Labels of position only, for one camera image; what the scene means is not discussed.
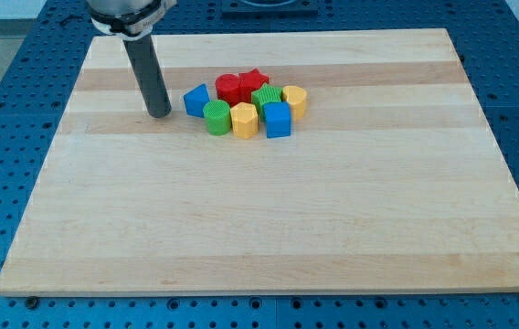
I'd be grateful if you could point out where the red star block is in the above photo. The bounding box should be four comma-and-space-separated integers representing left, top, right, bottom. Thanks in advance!
238, 69, 270, 102

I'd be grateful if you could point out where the green star block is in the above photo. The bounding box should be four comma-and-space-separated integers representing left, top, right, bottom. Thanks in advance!
251, 83, 283, 122

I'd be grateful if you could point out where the light wooden board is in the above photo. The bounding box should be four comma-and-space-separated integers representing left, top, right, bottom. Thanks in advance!
0, 28, 519, 297

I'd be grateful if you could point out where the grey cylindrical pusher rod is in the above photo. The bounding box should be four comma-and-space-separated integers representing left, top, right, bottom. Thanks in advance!
123, 35, 172, 118

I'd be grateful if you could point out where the yellow pentagon block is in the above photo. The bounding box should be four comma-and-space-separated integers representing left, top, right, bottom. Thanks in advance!
230, 102, 259, 139

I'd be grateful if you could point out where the blue cube block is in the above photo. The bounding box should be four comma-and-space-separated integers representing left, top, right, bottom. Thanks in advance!
264, 102, 291, 138

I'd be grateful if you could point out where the red cylinder block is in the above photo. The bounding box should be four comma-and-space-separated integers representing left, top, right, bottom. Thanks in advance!
215, 74, 240, 106

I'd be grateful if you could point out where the blue triangle block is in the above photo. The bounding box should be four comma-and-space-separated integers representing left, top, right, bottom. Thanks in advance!
183, 84, 210, 118

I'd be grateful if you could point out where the green cylinder block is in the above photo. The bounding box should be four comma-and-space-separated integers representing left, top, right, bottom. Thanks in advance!
203, 100, 231, 135

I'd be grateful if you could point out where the yellow heart block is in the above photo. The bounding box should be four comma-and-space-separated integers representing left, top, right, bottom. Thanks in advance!
281, 85, 308, 121

